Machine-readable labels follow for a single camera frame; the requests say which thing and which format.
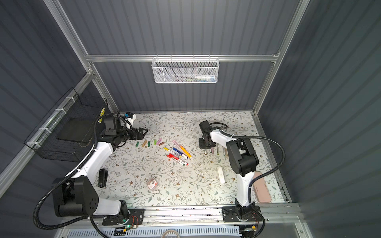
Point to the black stapler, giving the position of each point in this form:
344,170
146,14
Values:
102,178

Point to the white eraser case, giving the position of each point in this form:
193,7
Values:
221,175

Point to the pink highlighter pen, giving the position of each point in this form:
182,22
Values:
178,146

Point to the black wire side basket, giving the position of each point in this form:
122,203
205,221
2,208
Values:
68,134

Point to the white wire mesh basket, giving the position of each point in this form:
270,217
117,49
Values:
185,71

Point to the small red white box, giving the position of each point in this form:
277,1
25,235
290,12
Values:
152,184

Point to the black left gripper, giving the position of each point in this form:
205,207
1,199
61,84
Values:
141,134

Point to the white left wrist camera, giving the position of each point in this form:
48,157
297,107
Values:
129,119

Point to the blue capped marker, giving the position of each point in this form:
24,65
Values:
180,152

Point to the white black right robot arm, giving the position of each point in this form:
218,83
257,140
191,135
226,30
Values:
243,161

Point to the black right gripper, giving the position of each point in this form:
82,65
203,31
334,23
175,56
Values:
202,146

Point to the metal base rail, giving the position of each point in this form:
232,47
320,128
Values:
216,215

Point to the pink pencil case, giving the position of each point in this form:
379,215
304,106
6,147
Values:
261,191

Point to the red capped marker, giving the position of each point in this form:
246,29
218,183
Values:
177,160
176,157

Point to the orange highlighter pen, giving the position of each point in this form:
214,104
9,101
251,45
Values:
186,152

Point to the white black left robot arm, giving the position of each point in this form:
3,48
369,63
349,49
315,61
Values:
77,196

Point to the yellow capped marker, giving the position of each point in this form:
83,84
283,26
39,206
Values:
172,152

